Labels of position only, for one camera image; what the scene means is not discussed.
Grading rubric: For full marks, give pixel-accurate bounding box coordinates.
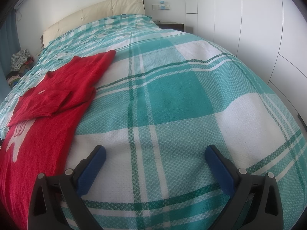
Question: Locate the white wardrobe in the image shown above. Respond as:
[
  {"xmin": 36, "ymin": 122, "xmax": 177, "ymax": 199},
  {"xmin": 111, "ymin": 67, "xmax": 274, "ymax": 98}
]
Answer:
[{"xmin": 184, "ymin": 0, "xmax": 307, "ymax": 115}]

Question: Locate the cream padded headboard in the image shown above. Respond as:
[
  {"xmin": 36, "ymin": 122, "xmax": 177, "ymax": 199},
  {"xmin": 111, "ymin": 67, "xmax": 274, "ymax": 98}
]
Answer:
[{"xmin": 40, "ymin": 0, "xmax": 144, "ymax": 49}]

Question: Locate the red sweater with white rabbit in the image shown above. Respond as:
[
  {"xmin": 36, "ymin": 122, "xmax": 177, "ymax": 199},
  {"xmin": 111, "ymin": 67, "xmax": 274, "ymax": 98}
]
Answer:
[{"xmin": 0, "ymin": 50, "xmax": 117, "ymax": 230}]

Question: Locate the teal plaid bedspread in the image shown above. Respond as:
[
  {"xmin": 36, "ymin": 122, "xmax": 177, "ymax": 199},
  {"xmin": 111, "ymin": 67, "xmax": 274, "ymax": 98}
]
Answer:
[{"xmin": 0, "ymin": 13, "xmax": 303, "ymax": 230}]

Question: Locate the dark wooden nightstand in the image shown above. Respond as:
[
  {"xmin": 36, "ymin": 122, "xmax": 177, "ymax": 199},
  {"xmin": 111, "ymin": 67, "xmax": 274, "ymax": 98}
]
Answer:
[{"xmin": 155, "ymin": 21, "xmax": 185, "ymax": 32}]

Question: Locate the pile of clothes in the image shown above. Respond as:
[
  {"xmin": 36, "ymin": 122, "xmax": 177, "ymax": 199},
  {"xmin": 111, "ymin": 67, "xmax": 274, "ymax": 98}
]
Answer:
[{"xmin": 6, "ymin": 49, "xmax": 36, "ymax": 88}]

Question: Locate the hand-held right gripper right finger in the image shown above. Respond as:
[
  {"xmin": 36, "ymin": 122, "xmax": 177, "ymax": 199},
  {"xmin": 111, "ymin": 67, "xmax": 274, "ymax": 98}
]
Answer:
[{"xmin": 205, "ymin": 145, "xmax": 284, "ymax": 230}]

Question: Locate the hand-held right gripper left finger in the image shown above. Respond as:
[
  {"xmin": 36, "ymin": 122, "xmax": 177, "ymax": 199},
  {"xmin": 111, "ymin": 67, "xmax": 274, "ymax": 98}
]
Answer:
[{"xmin": 27, "ymin": 145, "xmax": 106, "ymax": 230}]

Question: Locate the blue curtain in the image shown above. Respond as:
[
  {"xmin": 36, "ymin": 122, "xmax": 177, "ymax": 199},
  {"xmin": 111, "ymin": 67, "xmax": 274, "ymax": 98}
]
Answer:
[{"xmin": 0, "ymin": 12, "xmax": 20, "ymax": 94}]

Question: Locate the wall socket with blue plug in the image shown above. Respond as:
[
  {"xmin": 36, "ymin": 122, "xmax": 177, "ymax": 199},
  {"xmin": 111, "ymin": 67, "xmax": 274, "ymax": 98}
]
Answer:
[{"xmin": 152, "ymin": 0, "xmax": 170, "ymax": 11}]

